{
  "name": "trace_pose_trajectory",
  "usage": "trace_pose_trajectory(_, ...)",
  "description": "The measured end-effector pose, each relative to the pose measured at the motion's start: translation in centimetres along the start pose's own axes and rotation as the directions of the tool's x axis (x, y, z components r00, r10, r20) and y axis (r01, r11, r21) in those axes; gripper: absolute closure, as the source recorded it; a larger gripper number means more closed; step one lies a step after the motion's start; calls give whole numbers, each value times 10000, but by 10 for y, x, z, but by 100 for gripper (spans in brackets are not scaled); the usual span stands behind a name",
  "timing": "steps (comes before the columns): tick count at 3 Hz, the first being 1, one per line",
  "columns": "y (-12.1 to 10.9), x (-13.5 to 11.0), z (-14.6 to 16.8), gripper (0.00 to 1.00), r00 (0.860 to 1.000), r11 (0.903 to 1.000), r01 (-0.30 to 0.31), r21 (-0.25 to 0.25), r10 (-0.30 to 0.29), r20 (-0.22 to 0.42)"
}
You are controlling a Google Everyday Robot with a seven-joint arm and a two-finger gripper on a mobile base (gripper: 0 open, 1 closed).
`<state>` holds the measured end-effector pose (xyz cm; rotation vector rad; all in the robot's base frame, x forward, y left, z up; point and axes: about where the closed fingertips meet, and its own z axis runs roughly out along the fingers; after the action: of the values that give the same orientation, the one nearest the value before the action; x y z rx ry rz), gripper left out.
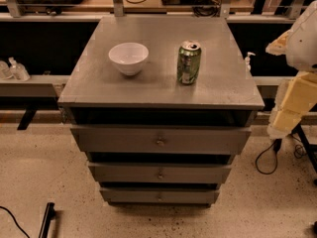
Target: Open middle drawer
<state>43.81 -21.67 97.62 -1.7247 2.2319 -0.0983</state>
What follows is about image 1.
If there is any grey top drawer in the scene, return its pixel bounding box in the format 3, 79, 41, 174
71, 126, 251, 155

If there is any clear container at edge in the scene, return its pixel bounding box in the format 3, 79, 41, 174
0, 60, 13, 79

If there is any black bar on floor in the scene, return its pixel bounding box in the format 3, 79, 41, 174
39, 202, 55, 238

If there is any black floor cable right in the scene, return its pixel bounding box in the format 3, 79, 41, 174
255, 129, 308, 176

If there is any white ceramic bowl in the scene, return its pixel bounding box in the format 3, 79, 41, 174
108, 43, 149, 76

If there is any black cable bottom left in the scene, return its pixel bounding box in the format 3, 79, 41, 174
0, 205, 32, 238

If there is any black bracket leg left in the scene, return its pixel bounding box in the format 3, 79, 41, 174
18, 109, 37, 130

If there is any grey drawer cabinet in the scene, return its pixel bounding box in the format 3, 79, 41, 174
58, 15, 264, 191

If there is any green soda can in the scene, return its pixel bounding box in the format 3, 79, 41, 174
177, 41, 202, 84

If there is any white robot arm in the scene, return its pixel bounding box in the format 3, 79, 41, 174
265, 1, 317, 139

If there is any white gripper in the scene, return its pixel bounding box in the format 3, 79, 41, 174
265, 31, 317, 139

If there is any white pump bottle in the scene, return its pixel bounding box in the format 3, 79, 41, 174
245, 52, 256, 71

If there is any black coiled cable shelf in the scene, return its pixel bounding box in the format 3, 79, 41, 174
192, 0, 221, 17

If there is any clear bottle on ledge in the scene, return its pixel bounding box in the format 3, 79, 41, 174
9, 58, 31, 81

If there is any black stand leg right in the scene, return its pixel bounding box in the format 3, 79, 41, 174
294, 124, 317, 173

